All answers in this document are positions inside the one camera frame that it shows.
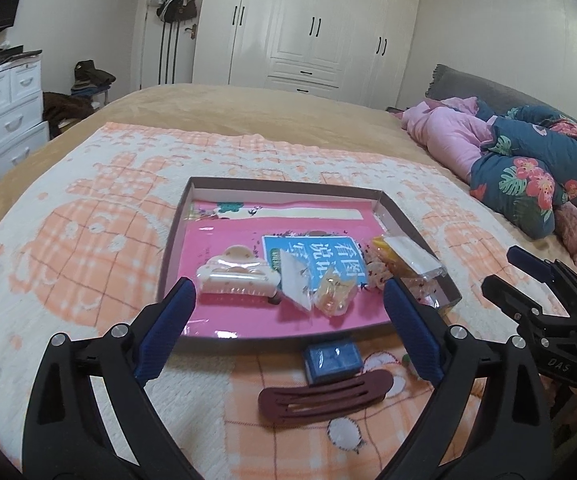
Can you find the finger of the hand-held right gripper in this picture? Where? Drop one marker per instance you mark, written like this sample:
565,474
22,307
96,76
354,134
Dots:
513,297
530,262

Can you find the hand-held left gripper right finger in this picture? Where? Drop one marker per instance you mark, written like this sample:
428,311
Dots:
413,331

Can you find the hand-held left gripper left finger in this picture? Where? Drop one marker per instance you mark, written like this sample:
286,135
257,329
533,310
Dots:
163,331

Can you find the clear polka dot packet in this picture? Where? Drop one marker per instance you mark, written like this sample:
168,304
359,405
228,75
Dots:
426,294

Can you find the yellow packet with white card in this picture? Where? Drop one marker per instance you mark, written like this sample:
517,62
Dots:
411,257

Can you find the small blue box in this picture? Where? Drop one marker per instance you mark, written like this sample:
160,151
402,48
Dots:
332,362

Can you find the white hair claw clip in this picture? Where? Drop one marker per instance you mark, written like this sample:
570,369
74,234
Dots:
236,277

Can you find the shallow grey cardboard box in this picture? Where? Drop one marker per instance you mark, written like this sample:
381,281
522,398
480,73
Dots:
176,240

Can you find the dark red hair clip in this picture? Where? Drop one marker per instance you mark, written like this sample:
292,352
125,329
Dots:
318,400

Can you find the clear packet with white card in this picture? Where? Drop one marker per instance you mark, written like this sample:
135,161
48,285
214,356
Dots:
296,282

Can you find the blue floral quilt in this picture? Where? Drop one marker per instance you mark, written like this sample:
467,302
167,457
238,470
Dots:
523,160

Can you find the orange and white printed blanket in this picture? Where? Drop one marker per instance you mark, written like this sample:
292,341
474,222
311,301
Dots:
93,240

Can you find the pink book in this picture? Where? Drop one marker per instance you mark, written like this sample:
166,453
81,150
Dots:
218,230

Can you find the pink quilt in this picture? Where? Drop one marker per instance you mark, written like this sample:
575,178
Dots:
443,135

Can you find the grey headboard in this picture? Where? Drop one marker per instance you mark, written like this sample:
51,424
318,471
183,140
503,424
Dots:
456,85

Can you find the tan bed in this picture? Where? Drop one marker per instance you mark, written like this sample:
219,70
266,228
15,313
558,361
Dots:
248,110

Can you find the dark brown coat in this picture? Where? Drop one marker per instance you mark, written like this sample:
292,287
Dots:
68,110

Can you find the pile of dark clothes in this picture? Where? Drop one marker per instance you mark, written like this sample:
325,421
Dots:
93,76

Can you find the white plastic drawer cabinet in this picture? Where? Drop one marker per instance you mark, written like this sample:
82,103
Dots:
6,115

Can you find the white room door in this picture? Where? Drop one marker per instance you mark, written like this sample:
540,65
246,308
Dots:
151,55

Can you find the white built-in wardrobe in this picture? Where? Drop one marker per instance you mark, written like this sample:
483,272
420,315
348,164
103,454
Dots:
298,25

